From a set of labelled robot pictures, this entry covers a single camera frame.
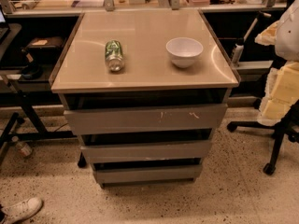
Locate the white bowl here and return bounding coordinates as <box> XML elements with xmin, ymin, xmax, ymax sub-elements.
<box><xmin>165</xmin><ymin>37</ymin><xmax>204</xmax><ymax>68</ymax></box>

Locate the grey drawer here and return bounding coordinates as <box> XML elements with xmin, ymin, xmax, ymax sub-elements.
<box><xmin>81</xmin><ymin>140</ymin><xmax>212</xmax><ymax>163</ymax></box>
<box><xmin>93</xmin><ymin>164</ymin><xmax>202</xmax><ymax>185</ymax></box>
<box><xmin>64</xmin><ymin>104</ymin><xmax>227</xmax><ymax>135</ymax></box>

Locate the black box with label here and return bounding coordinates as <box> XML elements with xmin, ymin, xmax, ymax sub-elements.
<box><xmin>26</xmin><ymin>36</ymin><xmax>65</xmax><ymax>58</ymax></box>

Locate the white sneaker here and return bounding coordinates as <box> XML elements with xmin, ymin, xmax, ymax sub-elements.
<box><xmin>0</xmin><ymin>197</ymin><xmax>43</xmax><ymax>224</ymax></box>

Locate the white handheld tool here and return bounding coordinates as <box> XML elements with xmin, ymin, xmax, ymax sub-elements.
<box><xmin>231</xmin><ymin>11</ymin><xmax>271</xmax><ymax>66</ymax></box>

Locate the grey bottom drawer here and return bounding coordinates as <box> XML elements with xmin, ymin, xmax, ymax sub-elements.
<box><xmin>93</xmin><ymin>164</ymin><xmax>202</xmax><ymax>185</ymax></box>

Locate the grey drawer cabinet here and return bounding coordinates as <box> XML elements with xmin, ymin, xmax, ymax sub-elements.
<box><xmin>49</xmin><ymin>8</ymin><xmax>241</xmax><ymax>189</ymax></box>

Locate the green soda can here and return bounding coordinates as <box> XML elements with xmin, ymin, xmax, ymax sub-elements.
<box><xmin>105</xmin><ymin>40</ymin><xmax>124</xmax><ymax>72</ymax></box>

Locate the black office chair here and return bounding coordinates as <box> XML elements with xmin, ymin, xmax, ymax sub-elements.
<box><xmin>227</xmin><ymin>102</ymin><xmax>299</xmax><ymax>175</ymax></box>

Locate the black side desk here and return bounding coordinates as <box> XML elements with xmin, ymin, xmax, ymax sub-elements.
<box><xmin>0</xmin><ymin>22</ymin><xmax>76</xmax><ymax>166</ymax></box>

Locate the plastic water bottle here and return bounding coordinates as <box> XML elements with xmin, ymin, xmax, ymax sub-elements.
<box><xmin>12</xmin><ymin>136</ymin><xmax>33</xmax><ymax>158</ymax></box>

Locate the grey top drawer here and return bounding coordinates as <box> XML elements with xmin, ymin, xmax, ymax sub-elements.
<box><xmin>64</xmin><ymin>104</ymin><xmax>227</xmax><ymax>135</ymax></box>

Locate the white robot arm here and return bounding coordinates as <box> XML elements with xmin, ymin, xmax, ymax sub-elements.
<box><xmin>255</xmin><ymin>1</ymin><xmax>299</xmax><ymax>126</ymax></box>

